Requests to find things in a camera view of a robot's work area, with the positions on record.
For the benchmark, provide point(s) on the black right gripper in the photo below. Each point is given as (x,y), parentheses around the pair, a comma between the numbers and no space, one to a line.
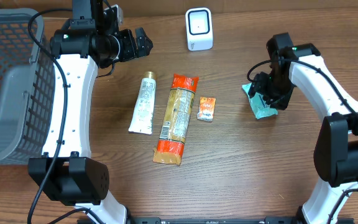
(278,101)

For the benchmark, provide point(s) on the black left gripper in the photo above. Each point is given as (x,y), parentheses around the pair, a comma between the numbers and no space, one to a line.
(127,51)

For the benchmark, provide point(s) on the green toilet tissue pack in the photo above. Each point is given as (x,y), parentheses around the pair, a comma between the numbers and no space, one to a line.
(258,105)

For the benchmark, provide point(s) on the small orange sachet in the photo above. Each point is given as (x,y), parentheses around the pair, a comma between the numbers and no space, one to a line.
(206,109)

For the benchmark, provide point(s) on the white tube with gold cap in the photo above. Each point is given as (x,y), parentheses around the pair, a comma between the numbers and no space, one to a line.
(142,118)

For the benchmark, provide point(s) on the orange long snack packet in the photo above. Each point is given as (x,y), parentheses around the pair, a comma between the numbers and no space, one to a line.
(171,141)

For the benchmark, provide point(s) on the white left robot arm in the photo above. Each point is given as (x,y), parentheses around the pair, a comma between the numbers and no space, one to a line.
(65,171)

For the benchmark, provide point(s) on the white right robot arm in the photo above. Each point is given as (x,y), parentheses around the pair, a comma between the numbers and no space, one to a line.
(336,151)

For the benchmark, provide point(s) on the white barcode scanner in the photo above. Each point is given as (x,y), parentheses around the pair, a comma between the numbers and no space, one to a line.
(199,29)

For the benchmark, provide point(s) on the grey plastic mesh basket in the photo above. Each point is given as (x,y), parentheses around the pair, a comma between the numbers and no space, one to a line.
(27,84)

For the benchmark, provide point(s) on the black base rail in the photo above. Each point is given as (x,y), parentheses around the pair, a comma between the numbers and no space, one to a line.
(216,220)

